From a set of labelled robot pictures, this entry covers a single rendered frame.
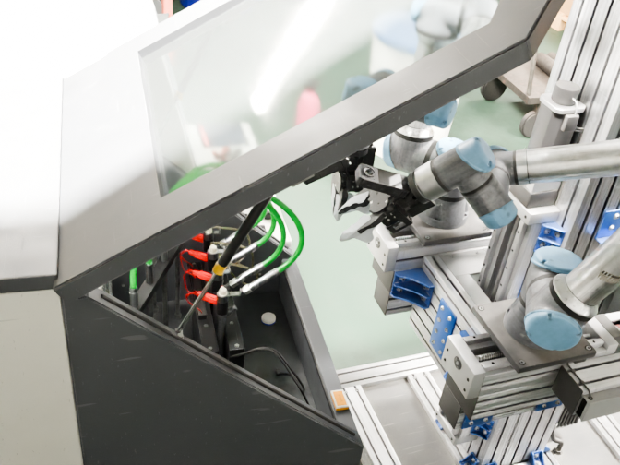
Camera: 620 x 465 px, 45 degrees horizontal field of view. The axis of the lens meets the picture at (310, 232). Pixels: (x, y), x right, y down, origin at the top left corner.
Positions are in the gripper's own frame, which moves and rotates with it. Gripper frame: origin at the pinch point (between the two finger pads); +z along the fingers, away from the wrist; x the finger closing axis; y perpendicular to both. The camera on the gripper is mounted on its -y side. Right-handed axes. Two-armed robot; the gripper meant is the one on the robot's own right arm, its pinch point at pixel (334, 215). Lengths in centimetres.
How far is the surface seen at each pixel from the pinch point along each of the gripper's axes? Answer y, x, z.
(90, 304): -56, -47, -20
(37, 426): -68, -47, 8
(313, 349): -6.8, -16.8, 28.0
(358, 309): 52, 93, 123
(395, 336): 63, 74, 123
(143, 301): -46.9, -10.4, 12.9
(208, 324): -31.6, -7.6, 24.9
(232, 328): -26.0, -10.0, 24.9
